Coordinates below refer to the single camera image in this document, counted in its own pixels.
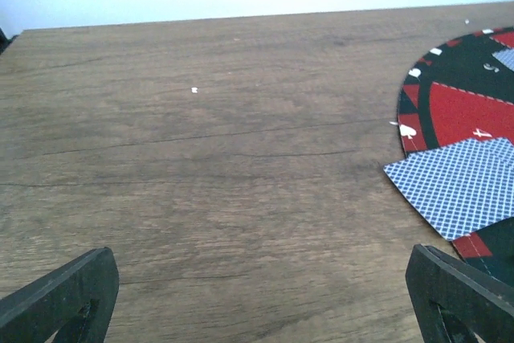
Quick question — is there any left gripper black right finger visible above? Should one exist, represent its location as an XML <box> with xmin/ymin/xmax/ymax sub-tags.
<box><xmin>406</xmin><ymin>244</ymin><xmax>513</xmax><ymax>342</ymax></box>

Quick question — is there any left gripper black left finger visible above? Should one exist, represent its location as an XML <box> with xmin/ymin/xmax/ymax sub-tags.
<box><xmin>1</xmin><ymin>247</ymin><xmax>120</xmax><ymax>342</ymax></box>

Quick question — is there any dealt card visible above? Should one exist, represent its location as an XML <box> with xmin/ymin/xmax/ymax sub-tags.
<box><xmin>492</xmin><ymin>48</ymin><xmax>514</xmax><ymax>71</ymax></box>
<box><xmin>384</xmin><ymin>137</ymin><xmax>513</xmax><ymax>241</ymax></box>

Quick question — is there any round red black poker mat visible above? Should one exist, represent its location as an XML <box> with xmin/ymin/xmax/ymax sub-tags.
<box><xmin>397</xmin><ymin>27</ymin><xmax>513</xmax><ymax>284</ymax></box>

